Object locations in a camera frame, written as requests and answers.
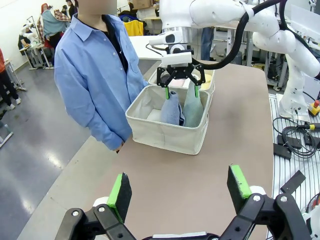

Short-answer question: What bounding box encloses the black angled bracket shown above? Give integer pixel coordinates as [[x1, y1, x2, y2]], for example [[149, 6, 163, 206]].
[[280, 169, 307, 194]]

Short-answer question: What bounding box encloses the black cable coil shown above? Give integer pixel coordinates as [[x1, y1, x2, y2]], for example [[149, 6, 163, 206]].
[[271, 116, 320, 158]]

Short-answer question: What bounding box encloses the small white robot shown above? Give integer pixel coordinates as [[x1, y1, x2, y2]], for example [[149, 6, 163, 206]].
[[17, 23, 36, 50]]

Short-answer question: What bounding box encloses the blue towel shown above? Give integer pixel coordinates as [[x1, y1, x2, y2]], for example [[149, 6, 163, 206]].
[[160, 91, 186, 127]]

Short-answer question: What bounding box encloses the white flat panel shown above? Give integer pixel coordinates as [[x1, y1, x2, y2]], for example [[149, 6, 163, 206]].
[[290, 4, 320, 33]]

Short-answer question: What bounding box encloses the clothed mannequin with plaid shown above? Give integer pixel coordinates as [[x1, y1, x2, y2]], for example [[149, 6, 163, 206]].
[[37, 2, 73, 51]]

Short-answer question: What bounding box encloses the pink rolled towel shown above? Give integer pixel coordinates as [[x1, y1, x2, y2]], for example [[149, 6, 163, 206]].
[[169, 79, 187, 88]]

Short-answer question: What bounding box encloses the slotted aluminium base plate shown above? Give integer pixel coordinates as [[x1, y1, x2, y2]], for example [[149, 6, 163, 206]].
[[268, 93, 320, 240]]

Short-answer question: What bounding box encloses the bystander in blue jeans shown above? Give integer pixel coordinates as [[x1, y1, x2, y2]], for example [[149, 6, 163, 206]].
[[200, 26, 215, 61]]

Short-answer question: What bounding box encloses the person in blue shirt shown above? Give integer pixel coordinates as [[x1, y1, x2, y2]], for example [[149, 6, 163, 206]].
[[53, 0, 151, 152]]

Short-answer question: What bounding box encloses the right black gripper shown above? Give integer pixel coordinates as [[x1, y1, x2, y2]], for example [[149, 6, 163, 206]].
[[157, 63, 206, 100]]

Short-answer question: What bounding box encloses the white table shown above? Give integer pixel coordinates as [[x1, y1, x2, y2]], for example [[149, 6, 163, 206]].
[[128, 35, 167, 61]]

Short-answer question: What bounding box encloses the person's left forearm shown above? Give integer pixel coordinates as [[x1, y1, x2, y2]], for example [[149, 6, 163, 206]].
[[129, 74, 150, 95]]

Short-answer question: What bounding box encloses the person's right forearm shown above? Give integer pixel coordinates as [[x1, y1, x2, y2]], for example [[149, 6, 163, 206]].
[[74, 107, 126, 152]]

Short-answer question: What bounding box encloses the bystander in dark trousers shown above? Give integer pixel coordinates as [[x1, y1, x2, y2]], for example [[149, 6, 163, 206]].
[[0, 47, 22, 111]]

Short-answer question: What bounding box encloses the yellow fabric bag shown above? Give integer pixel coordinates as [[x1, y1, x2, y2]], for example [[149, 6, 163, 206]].
[[123, 19, 144, 37]]

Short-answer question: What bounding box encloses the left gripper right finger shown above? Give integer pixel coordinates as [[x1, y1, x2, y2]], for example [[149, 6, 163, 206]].
[[218, 164, 312, 240]]

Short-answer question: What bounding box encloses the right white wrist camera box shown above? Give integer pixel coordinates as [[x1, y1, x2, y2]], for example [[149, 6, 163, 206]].
[[161, 52, 193, 66]]

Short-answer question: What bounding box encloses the cream fabric storage bin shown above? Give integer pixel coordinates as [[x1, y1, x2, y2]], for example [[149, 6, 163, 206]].
[[124, 84, 210, 156], [147, 67, 216, 108]]

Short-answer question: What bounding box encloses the yellow emergency stop box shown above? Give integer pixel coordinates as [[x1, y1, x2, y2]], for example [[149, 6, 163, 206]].
[[308, 99, 320, 117]]

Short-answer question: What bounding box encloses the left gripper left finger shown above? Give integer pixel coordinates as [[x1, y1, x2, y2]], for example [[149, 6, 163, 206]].
[[53, 172, 137, 240]]

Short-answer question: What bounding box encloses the cardboard box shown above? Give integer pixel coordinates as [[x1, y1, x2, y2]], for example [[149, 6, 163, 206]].
[[131, 0, 154, 10]]

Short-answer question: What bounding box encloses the thick black arm hose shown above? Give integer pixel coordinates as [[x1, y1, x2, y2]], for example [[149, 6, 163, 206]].
[[192, 0, 295, 71]]

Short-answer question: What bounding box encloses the grey-green towel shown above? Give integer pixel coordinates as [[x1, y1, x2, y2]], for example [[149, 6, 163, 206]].
[[183, 81, 205, 128]]

